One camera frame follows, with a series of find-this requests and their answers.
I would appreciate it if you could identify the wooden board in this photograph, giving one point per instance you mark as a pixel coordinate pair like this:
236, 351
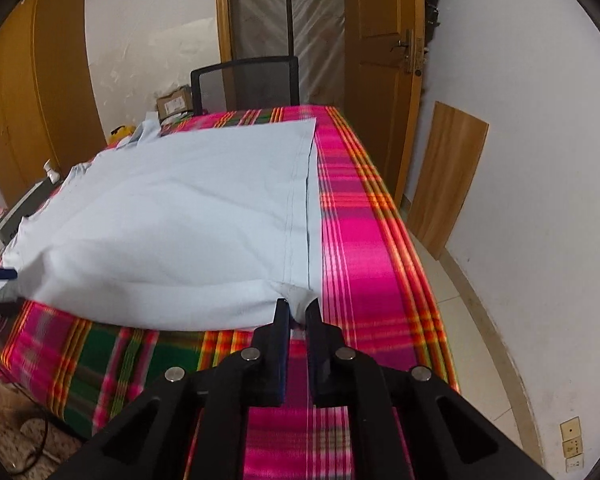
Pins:
447, 175

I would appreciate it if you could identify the yellow bag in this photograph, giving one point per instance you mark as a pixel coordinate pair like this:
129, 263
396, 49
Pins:
121, 133

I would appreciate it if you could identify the black mesh office chair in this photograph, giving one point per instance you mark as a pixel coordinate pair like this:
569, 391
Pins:
250, 85

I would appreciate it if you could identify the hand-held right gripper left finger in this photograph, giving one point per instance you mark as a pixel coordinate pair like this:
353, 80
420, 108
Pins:
280, 360

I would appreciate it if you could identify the light blue shirt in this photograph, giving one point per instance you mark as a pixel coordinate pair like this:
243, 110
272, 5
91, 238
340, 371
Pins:
180, 210

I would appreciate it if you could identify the wooden wardrobe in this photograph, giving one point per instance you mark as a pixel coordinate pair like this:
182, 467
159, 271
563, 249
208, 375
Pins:
35, 85

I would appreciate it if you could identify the black pole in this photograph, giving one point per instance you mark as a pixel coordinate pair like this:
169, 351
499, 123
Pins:
287, 5

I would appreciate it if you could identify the pink plaid tablecloth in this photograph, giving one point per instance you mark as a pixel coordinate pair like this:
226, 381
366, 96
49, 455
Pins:
360, 260

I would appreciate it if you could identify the wooden door frame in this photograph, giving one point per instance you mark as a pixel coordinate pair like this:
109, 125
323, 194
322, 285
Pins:
224, 35

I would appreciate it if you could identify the cardboard box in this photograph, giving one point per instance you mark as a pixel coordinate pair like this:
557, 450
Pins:
175, 105

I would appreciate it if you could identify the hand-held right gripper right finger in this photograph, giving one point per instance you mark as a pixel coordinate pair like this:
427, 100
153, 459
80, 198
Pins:
314, 360

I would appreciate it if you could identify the wooden door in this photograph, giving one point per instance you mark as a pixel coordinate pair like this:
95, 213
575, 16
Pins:
380, 60

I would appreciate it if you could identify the clear plastic sheet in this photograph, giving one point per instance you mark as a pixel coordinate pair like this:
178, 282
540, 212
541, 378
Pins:
315, 35

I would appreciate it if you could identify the wall socket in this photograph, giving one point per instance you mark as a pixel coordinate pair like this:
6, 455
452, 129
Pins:
572, 442

